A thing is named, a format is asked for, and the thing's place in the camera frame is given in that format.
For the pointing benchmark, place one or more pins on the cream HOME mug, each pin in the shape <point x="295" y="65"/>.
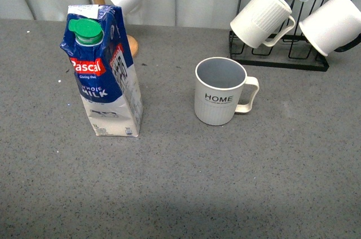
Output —
<point x="218" y="87"/>

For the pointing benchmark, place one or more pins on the blue white milk carton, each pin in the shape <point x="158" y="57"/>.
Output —
<point x="96" y="43"/>

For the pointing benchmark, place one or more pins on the white ribbed hanging mug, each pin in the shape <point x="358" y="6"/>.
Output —
<point x="259" y="19"/>

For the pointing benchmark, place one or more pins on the black wire mug rack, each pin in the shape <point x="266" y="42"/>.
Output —
<point x="292" y="51"/>

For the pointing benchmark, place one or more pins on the white mug black handle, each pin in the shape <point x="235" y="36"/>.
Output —
<point x="335" y="26"/>

